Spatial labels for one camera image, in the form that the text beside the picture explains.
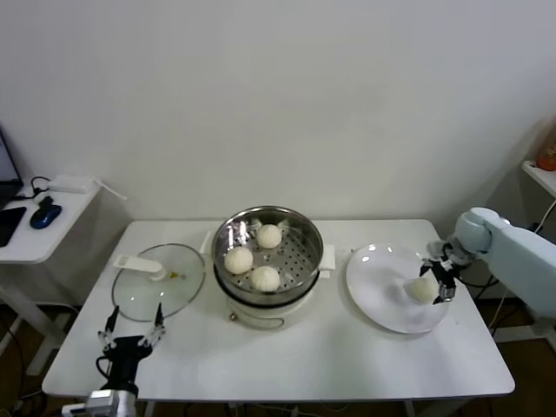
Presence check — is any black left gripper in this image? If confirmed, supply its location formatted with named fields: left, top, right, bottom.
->
left=97, top=302, right=169, bottom=392

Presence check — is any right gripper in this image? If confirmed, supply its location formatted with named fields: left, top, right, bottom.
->
left=419, top=241, right=473, bottom=305

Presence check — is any white steamed baozi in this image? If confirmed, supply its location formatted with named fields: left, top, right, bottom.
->
left=255, top=224, right=282, bottom=249
left=223, top=247, right=255, bottom=275
left=250, top=265, right=281, bottom=292
left=403, top=277, right=437, bottom=304

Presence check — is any stainless steel steamer basket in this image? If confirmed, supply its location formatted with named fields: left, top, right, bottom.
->
left=199, top=205, right=338, bottom=308

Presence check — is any white round plate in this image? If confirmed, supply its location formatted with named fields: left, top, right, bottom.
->
left=346, top=242, right=451, bottom=334

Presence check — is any white stand foot bar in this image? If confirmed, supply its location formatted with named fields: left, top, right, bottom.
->
left=493, top=303, right=556, bottom=344

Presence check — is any white electric cooker base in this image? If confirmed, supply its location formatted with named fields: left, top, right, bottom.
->
left=212, top=260, right=338, bottom=332

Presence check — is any white side table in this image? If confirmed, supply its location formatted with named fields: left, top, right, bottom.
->
left=0, top=175, right=131, bottom=379

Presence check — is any blue computer mouse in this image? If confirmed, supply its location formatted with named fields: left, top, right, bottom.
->
left=29, top=204, right=63, bottom=230

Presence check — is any white power adapter box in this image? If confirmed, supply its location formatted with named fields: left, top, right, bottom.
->
left=47, top=174, right=96, bottom=195

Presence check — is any black flat phone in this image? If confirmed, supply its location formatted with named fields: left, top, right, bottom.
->
left=0, top=206, right=28, bottom=248

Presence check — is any orange object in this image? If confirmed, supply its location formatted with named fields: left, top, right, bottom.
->
left=536, top=138, right=556, bottom=171

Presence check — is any black laptop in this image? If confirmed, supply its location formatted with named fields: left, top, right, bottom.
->
left=0, top=128, right=25, bottom=209

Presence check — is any glass lid white handle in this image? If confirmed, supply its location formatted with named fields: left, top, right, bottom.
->
left=111, top=242, right=207, bottom=322

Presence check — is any black power cable with plug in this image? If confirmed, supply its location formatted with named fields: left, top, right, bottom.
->
left=473, top=277, right=500, bottom=301

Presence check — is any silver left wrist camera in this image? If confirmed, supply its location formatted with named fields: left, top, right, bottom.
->
left=86, top=389, right=121, bottom=414

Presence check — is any white power cable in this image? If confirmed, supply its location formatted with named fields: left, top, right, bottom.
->
left=493, top=297, right=507, bottom=335

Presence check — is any thin white adapter cable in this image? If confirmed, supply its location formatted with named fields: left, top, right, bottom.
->
left=92, top=180, right=129, bottom=202

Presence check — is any black looped cable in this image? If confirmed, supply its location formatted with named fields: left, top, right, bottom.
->
left=10, top=175, right=50, bottom=202

